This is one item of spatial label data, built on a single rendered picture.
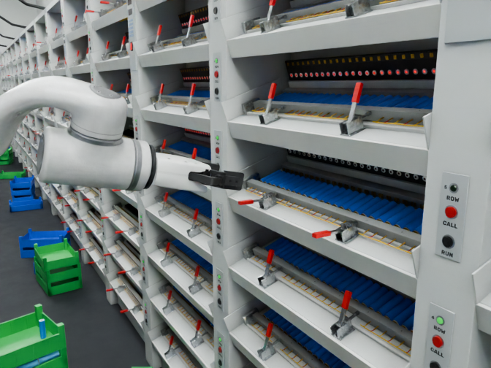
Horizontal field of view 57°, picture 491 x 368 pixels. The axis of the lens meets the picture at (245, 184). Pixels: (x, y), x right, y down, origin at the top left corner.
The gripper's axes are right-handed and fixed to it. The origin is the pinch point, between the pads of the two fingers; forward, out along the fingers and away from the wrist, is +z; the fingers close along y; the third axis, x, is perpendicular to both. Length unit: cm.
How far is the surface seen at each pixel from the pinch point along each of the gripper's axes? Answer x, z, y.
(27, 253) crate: -108, 6, -272
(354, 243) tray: -7.5, 20.6, 15.2
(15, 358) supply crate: -70, -22, -65
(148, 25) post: 41, 14, -101
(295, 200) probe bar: -4.4, 22.9, -6.6
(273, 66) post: 26.9, 26.1, -30.6
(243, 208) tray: -10.5, 19.9, -22.4
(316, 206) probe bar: -3.9, 22.7, 0.9
